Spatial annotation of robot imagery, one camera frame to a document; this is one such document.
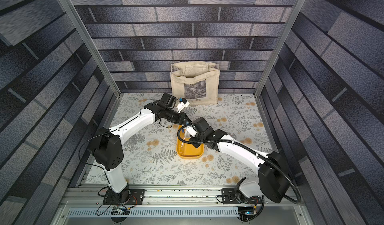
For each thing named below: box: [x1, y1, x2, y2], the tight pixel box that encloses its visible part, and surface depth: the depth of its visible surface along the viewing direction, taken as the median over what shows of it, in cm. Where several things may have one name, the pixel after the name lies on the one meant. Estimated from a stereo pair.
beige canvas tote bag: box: [170, 61, 221, 105], surface depth 102 cm
